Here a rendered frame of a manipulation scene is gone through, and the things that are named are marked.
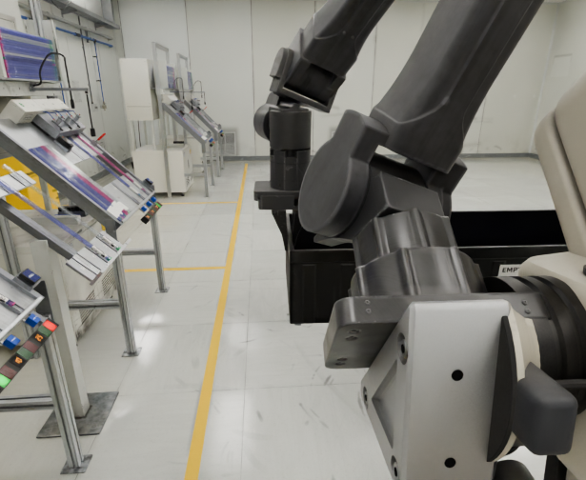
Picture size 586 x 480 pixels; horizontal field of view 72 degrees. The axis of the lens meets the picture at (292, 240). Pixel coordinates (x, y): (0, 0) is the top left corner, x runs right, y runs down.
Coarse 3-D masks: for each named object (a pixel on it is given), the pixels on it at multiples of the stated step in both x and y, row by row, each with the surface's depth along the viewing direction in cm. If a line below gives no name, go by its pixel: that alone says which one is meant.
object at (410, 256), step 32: (384, 224) 27; (416, 224) 26; (448, 224) 27; (384, 256) 25; (416, 256) 24; (448, 256) 24; (352, 288) 27; (384, 288) 24; (416, 288) 23; (448, 288) 23; (480, 288) 25; (352, 320) 21; (384, 320) 21; (352, 352) 26
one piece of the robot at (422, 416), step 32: (416, 320) 19; (448, 320) 19; (480, 320) 20; (384, 352) 24; (416, 352) 20; (448, 352) 20; (480, 352) 20; (384, 384) 25; (416, 384) 20; (448, 384) 20; (480, 384) 20; (384, 416) 26; (416, 416) 20; (448, 416) 20; (480, 416) 21; (384, 448) 24; (416, 448) 21; (448, 448) 21; (480, 448) 21
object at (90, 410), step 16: (32, 240) 147; (32, 256) 149; (48, 256) 149; (48, 272) 151; (48, 288) 153; (64, 288) 160; (64, 304) 160; (64, 320) 159; (64, 336) 161; (64, 352) 163; (64, 368) 166; (80, 368) 172; (80, 384) 172; (80, 400) 172; (96, 400) 184; (112, 400) 184; (80, 416) 174; (96, 416) 175; (48, 432) 166; (80, 432) 166; (96, 432) 166
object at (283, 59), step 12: (288, 48) 51; (276, 60) 52; (288, 60) 51; (276, 72) 51; (276, 84) 52; (276, 96) 58; (288, 96) 53; (300, 96) 53; (264, 108) 60; (312, 108) 56; (324, 108) 54; (264, 120) 58; (264, 132) 59
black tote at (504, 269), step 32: (288, 224) 63; (480, 224) 71; (512, 224) 71; (544, 224) 72; (288, 256) 59; (320, 256) 54; (352, 256) 54; (480, 256) 55; (512, 256) 55; (288, 288) 61; (320, 288) 55; (320, 320) 57
